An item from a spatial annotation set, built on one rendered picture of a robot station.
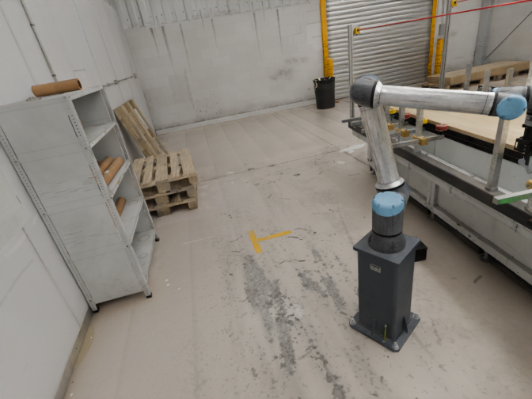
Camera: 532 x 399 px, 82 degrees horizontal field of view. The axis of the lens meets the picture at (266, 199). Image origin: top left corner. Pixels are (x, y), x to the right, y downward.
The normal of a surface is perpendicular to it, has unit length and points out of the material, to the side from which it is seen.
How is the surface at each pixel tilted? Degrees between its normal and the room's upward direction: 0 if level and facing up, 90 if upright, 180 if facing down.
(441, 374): 0
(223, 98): 90
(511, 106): 90
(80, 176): 90
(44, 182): 90
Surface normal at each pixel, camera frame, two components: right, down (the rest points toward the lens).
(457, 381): -0.15, -0.88
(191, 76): 0.24, 0.40
